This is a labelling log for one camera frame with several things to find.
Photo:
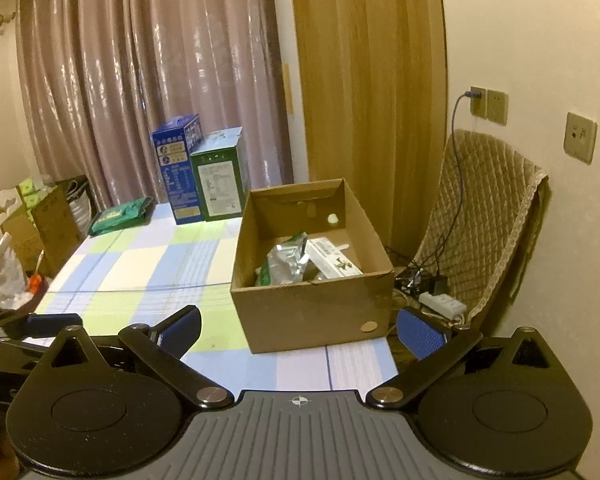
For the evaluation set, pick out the wooden door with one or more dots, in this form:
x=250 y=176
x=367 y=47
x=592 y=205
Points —
x=374 y=90

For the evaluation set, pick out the green carton with label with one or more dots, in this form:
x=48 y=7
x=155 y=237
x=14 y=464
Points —
x=221 y=174

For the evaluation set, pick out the white power strip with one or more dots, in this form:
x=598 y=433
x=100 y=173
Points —
x=443 y=304

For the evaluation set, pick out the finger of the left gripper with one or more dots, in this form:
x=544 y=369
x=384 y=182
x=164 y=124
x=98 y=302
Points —
x=14 y=324

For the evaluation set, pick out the green wet wipes pack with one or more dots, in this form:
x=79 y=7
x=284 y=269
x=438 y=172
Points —
x=134 y=213

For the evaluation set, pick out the tall blue carton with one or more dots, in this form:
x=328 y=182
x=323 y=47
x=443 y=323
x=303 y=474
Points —
x=174 y=142

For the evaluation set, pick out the long white medicine box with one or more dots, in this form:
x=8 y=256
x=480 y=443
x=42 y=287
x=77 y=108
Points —
x=330 y=260

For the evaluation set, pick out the wall socket with plug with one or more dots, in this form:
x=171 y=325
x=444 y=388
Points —
x=482 y=97

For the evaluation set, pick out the quilted chair cover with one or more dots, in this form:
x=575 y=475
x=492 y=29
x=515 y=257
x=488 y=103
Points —
x=482 y=211

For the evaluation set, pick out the wall switch plate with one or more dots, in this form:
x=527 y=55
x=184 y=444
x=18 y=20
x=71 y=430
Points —
x=580 y=137

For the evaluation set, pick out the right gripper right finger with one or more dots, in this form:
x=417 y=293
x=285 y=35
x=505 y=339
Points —
x=437 y=350

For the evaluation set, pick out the beige curtain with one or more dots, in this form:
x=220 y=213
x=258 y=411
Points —
x=98 y=77

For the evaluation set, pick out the silver foil pouch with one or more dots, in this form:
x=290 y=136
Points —
x=285 y=263

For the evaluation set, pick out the brown cardboard box on floor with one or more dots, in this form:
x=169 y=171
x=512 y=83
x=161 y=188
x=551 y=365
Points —
x=49 y=227

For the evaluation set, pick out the white crumpled plastic bag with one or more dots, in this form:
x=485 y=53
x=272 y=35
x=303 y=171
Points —
x=13 y=282

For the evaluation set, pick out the tablecloth checked pastel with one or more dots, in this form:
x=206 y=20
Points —
x=144 y=274

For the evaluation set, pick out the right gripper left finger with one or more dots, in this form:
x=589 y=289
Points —
x=159 y=349

